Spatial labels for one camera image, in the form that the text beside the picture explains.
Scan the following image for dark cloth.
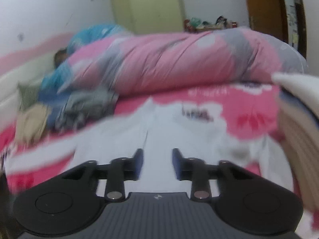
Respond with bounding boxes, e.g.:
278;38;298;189
53;49;70;69

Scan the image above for paper notes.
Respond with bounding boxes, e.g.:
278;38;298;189
287;0;299;48

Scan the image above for background clutter pile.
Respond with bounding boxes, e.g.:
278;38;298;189
184;16;240;33

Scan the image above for wooden door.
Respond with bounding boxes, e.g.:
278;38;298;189
243;0;307;58

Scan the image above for pale yellow wardrobe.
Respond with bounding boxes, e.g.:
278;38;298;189
110;0;186;35

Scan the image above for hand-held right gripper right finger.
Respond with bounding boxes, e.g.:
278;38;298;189
172;148;256;202

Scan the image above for pink and white headboard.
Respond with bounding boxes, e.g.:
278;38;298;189
0;33;75;130

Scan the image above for blue striped printed cloth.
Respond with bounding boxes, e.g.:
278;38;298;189
41;24;130;97

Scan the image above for grey crumpled garment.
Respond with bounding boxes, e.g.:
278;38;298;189
63;87;119;127

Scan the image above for lavender folded garment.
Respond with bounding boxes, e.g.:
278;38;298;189
279;91;312;115

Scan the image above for pink floral bed blanket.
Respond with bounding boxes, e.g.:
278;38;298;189
0;81;314;229

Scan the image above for blue crumpled garment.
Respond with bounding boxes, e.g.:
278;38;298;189
48;97;73;127

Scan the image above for pink and grey quilt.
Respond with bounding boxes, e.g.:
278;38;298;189
57;26;308;97

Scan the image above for green patterned pillow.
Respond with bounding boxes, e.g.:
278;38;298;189
17;82;41;110

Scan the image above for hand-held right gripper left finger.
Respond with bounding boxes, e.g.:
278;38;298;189
60;148;145;202

